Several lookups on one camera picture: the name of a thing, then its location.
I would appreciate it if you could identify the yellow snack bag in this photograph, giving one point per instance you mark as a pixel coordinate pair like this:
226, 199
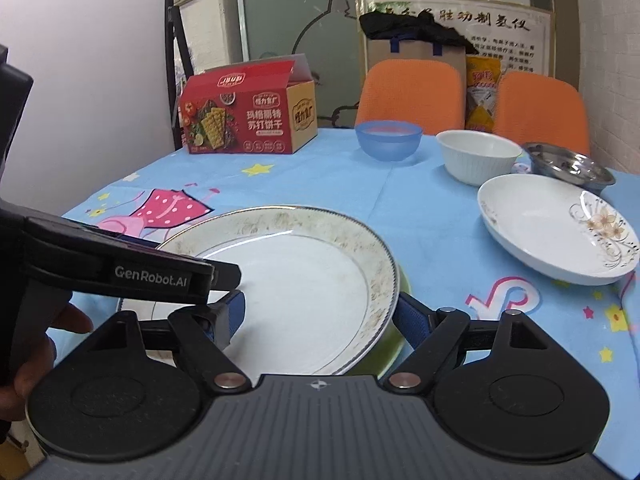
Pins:
481, 95

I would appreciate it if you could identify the wall poster with text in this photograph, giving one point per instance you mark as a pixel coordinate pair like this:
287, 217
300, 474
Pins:
510, 30

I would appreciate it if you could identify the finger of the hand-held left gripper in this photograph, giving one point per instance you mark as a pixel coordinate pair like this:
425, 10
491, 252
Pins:
227, 276

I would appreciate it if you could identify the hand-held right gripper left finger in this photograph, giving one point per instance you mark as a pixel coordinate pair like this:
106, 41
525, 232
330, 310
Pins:
234, 312

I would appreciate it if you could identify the stainless steel bowl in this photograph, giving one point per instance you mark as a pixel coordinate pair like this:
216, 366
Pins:
570, 166

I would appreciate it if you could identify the white ribbed bowl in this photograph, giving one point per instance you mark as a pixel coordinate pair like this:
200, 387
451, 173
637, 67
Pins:
475, 160

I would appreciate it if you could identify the person's left hand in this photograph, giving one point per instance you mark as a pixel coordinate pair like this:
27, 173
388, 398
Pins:
70, 321

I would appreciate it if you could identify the blue translucent bowl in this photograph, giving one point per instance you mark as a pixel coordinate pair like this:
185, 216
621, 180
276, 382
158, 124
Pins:
389, 142

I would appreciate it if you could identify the black metal rack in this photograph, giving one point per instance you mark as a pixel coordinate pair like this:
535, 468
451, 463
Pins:
177, 50

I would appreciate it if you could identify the orange chair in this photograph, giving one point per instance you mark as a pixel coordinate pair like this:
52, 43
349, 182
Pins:
412, 92
542, 110

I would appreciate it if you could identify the white floral plate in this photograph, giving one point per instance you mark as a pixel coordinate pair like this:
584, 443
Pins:
540, 225

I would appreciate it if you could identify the red cracker box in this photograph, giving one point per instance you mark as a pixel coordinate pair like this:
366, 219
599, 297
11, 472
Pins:
235, 115

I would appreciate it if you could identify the large white gold-rimmed plate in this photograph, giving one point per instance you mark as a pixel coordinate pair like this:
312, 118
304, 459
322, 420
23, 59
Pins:
310, 300

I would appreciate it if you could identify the black cloth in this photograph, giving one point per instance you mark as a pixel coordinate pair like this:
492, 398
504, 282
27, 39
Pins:
410, 25

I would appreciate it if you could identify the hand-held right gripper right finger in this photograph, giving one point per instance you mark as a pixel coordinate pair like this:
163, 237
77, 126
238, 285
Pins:
413, 324

